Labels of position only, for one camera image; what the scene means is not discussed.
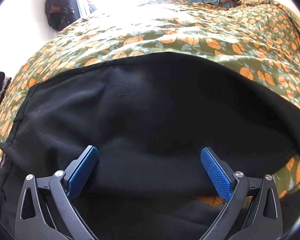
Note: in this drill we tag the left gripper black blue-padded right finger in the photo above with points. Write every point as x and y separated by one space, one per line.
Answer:
252 208

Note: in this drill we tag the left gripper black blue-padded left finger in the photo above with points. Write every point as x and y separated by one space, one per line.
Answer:
45 210

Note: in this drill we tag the black pants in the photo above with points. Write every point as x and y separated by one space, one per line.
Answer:
149 117

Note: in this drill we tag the green orange floral bedspread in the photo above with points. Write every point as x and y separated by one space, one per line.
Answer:
258 39

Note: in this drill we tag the dark clothes hanging on wall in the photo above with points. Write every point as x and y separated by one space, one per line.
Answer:
61 13

